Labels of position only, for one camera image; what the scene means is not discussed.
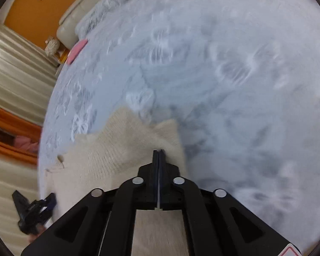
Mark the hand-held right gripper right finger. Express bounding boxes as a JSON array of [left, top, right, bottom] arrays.
[[159, 149, 302, 256]]

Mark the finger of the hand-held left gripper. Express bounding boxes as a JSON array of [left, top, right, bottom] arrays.
[[41, 192, 57, 212], [12, 190, 30, 214]]

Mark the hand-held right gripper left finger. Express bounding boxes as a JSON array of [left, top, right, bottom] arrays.
[[21, 150, 160, 256]]

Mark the beige sweater with black hearts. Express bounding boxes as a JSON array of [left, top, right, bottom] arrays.
[[44, 107, 190, 256]]

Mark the pink clothing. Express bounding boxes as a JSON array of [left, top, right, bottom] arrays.
[[15, 135, 39, 154]]

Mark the orange curtain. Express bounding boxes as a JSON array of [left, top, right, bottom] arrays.
[[0, 101, 43, 166]]

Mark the grey butterfly print bedspread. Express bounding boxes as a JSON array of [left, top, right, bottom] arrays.
[[37, 0, 320, 256]]

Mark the cream curtain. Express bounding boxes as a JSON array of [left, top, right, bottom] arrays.
[[0, 23, 60, 246]]

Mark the yellow box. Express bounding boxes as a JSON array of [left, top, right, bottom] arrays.
[[57, 49, 71, 62]]

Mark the pink pouch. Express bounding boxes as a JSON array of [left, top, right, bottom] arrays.
[[67, 39, 89, 65]]

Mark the white fluffy ornament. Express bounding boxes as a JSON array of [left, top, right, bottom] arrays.
[[44, 37, 61, 57]]

